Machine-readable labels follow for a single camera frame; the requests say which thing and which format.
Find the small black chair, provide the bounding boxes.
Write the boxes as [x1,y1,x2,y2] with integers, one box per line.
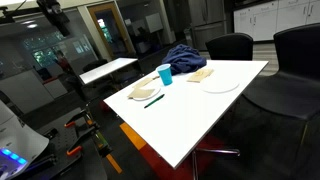
[204,32,255,62]

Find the black overhead bar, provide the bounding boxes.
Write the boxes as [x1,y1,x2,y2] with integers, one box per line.
[0,5,46,25]

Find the blue plastic cup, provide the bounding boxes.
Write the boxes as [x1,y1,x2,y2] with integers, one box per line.
[155,63,174,87]

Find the flat white round plate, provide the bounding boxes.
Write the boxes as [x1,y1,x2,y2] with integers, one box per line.
[199,79,241,95]

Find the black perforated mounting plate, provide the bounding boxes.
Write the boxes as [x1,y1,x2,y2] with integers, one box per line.
[29,123,109,180]

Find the large black chair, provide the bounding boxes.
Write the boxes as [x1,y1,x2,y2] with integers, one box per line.
[241,22,320,158]

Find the metal table leg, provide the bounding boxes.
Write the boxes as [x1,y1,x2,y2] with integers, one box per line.
[191,147,241,180]

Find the tan cardboard piece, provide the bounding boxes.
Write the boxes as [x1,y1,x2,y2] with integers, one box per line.
[132,76,155,89]
[126,87,156,100]

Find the white background table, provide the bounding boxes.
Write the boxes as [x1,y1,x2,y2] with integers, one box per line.
[78,57,139,86]

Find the stainless steel refrigerator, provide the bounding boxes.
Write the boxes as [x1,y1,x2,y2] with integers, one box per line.
[187,0,228,52]

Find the green pen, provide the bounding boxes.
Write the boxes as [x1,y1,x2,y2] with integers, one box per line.
[143,93,166,109]

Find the white kitchen cabinets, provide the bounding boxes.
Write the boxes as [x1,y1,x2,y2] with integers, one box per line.
[232,0,320,43]

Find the orange handled black clamp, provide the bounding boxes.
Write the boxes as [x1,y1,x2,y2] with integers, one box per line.
[65,122,102,158]
[63,109,95,130]

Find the dark blue cloth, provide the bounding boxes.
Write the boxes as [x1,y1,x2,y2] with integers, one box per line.
[161,43,208,76]

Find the tan folded cloth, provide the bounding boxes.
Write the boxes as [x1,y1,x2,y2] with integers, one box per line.
[186,67,215,84]

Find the small white plate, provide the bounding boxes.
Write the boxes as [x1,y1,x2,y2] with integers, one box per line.
[131,86,162,102]

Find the person in red shirt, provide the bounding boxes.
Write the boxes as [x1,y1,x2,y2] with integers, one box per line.
[54,49,74,76]

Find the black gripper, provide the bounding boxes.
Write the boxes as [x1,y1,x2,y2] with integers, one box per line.
[35,0,72,38]

